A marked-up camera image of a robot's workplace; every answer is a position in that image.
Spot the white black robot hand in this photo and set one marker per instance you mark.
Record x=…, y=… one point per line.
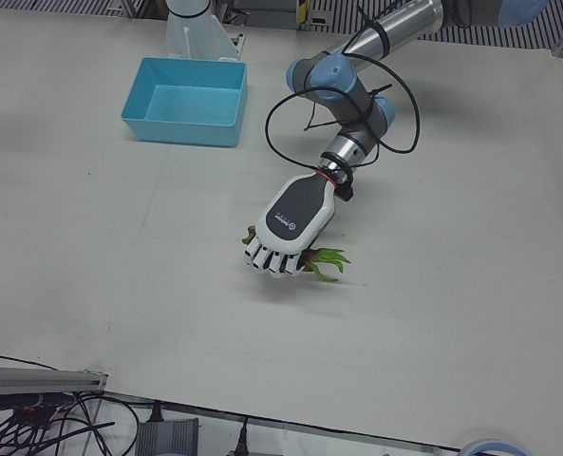
x=295, y=214

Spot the red dragon fruit green leaves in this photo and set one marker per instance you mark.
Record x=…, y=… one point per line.
x=326, y=259

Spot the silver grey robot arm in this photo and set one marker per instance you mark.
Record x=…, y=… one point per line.
x=338, y=76

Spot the light blue plastic bin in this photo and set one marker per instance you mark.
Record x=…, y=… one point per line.
x=191, y=104

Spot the black power plug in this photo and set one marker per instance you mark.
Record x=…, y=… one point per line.
x=241, y=437
x=156, y=412

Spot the grey power box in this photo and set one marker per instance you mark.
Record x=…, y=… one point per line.
x=167, y=439

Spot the aluminium profile bar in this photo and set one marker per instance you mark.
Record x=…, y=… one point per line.
x=34, y=378

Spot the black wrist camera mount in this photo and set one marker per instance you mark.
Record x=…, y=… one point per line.
x=345, y=191

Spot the yellow black striped post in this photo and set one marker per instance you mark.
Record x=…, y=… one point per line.
x=303, y=9

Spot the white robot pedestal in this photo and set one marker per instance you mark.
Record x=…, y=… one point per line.
x=191, y=33

